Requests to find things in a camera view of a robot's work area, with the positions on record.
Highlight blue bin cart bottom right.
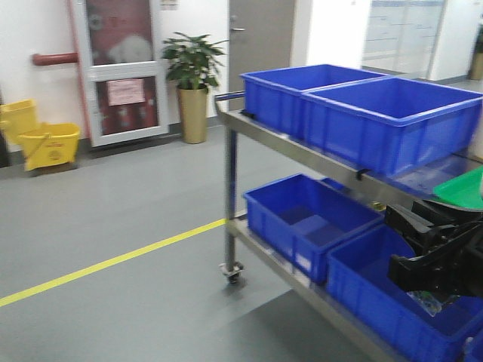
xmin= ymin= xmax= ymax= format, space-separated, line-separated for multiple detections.
xmin=326 ymin=225 xmax=482 ymax=361

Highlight blue bin cart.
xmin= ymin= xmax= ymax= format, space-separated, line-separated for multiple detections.
xmin=326 ymin=225 xmax=482 ymax=361
xmin=240 ymin=64 xmax=384 ymax=140
xmin=244 ymin=173 xmax=383 ymax=284
xmin=302 ymin=77 xmax=482 ymax=176

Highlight green plastic tray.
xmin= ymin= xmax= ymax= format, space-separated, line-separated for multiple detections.
xmin=433 ymin=167 xmax=482 ymax=209

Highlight fire hose cabinet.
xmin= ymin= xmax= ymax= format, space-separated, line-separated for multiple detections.
xmin=68 ymin=1 xmax=168 ymax=148

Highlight potted plant gold pot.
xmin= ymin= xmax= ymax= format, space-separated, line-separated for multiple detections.
xmin=162 ymin=32 xmax=226 ymax=144

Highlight grey door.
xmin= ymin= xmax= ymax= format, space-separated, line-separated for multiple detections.
xmin=229 ymin=0 xmax=295 ymax=91

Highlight blue bin cart top right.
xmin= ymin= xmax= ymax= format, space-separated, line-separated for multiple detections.
xmin=302 ymin=77 xmax=482 ymax=176

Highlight yellow mop bucket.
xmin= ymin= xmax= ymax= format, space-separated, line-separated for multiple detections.
xmin=1 ymin=99 xmax=81 ymax=171

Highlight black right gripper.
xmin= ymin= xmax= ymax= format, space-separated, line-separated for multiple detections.
xmin=384 ymin=203 xmax=482 ymax=296

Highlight steel trolley cart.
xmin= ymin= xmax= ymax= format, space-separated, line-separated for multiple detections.
xmin=214 ymin=92 xmax=482 ymax=361

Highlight blue bin cart top left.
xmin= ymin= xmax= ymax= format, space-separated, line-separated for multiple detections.
xmin=240 ymin=64 xmax=384 ymax=140

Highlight blue bin cart bottom left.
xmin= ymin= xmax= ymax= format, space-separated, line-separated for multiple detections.
xmin=244 ymin=173 xmax=383 ymax=284

